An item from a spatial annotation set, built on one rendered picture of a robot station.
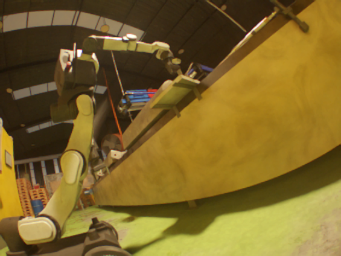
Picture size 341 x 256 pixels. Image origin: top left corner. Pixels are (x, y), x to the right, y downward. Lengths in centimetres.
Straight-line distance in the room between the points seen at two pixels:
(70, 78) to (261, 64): 104
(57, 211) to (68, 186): 14
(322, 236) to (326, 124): 48
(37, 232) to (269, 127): 115
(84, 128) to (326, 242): 102
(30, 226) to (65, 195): 24
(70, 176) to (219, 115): 81
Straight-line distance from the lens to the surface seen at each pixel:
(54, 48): 1130
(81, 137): 77
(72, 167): 68
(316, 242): 49
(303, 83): 76
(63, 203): 73
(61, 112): 87
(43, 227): 74
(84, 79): 94
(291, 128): 74
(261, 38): 83
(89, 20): 1025
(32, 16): 1007
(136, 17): 1013
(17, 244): 87
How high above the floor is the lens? 36
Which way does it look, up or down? 16 degrees up
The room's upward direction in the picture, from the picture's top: 24 degrees counter-clockwise
